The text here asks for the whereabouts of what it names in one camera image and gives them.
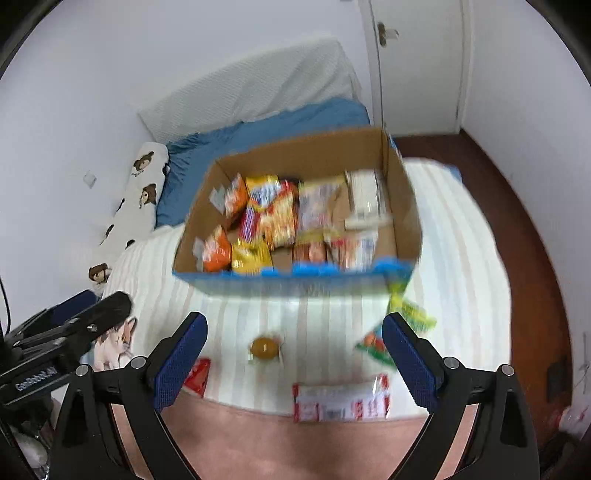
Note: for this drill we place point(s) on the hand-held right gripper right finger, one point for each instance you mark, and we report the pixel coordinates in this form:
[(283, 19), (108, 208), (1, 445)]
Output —
[(411, 364)]

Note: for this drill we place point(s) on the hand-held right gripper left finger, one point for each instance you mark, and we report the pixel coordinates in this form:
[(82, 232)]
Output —
[(180, 364)]

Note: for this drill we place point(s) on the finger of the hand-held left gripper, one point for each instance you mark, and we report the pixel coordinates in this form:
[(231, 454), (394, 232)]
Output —
[(104, 314), (74, 302)]

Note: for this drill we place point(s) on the orange panda snack packet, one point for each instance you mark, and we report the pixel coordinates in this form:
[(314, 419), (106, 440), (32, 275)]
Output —
[(235, 196), (216, 251)]

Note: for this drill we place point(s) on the gold snack packet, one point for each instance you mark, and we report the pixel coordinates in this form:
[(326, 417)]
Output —
[(249, 258)]

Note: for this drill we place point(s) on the grey white snack packet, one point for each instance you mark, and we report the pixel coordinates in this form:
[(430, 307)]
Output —
[(353, 249)]

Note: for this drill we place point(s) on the brown chocolate snack packet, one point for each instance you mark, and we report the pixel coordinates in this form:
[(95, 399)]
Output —
[(310, 253)]

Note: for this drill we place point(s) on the white wafer packet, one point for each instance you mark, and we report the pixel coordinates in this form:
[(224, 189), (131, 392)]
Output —
[(364, 194)]

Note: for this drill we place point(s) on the orange noodle snack packet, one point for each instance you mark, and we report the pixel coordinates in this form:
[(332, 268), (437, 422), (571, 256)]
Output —
[(281, 217)]

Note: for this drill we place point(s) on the beige snack packet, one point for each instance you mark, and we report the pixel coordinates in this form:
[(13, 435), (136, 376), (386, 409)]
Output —
[(318, 203)]

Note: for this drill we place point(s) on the yellow cheese ball bag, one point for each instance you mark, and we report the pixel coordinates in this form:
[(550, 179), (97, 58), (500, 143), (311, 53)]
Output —
[(261, 187)]

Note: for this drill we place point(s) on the printed cardboard box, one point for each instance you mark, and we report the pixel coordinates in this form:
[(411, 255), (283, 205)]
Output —
[(300, 152)]

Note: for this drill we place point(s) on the colourful candy bag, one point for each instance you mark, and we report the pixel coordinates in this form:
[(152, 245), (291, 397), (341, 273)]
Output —
[(376, 346)]

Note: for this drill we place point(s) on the long white red snack packet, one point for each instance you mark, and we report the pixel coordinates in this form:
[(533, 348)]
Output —
[(341, 401)]

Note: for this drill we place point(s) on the round yellow wrapped pastry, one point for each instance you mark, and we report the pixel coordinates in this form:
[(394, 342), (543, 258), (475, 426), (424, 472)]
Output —
[(263, 347)]

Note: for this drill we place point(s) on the pink striped cat blanket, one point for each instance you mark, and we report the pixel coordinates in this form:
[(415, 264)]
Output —
[(277, 443)]

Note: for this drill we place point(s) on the white bear print pillow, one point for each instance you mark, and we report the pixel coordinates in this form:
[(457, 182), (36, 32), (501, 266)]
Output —
[(143, 194)]

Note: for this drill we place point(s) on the white red plastic bag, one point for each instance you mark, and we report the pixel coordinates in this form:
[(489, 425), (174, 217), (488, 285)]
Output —
[(575, 419)]

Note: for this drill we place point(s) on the blue bed sheet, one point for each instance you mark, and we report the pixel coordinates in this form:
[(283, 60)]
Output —
[(277, 124)]

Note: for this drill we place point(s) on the white headboard cushion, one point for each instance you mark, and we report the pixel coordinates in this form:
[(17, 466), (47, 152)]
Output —
[(258, 83)]

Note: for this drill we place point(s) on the white door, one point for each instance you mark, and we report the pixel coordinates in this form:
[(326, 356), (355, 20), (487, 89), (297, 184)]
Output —
[(415, 60)]

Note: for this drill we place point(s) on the white wall outlet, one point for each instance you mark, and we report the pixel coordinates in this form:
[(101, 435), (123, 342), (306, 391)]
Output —
[(88, 179)]

